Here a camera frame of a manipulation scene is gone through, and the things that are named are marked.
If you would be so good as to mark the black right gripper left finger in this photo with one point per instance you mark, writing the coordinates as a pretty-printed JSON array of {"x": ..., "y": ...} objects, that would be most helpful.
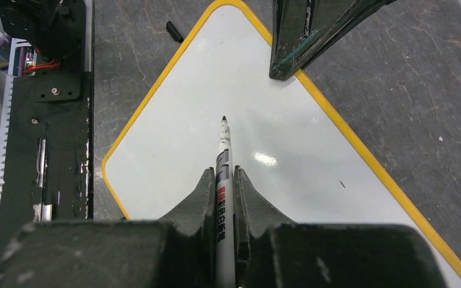
[{"x": 176, "y": 250}]

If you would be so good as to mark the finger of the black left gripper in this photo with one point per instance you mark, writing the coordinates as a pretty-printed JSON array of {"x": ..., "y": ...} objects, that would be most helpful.
[{"x": 304, "y": 30}]

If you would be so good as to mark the white whiteboard marker pen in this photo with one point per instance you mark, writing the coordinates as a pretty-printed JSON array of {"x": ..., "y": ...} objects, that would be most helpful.
[{"x": 224, "y": 210}]

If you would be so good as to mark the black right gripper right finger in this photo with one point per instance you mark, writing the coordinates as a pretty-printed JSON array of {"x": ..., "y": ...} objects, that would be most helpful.
[{"x": 275, "y": 251}]

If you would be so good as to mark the white whiteboard with yellow frame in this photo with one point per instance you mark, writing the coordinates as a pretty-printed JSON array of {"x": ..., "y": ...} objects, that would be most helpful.
[{"x": 299, "y": 152}]

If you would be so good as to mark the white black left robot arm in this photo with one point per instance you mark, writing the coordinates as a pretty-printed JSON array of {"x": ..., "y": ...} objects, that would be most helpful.
[{"x": 42, "y": 25}]

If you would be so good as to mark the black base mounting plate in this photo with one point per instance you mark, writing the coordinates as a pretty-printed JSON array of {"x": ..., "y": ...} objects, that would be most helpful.
[{"x": 48, "y": 162}]

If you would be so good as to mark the black marker cap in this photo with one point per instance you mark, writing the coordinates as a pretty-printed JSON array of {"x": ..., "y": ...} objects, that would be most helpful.
[{"x": 174, "y": 32}]

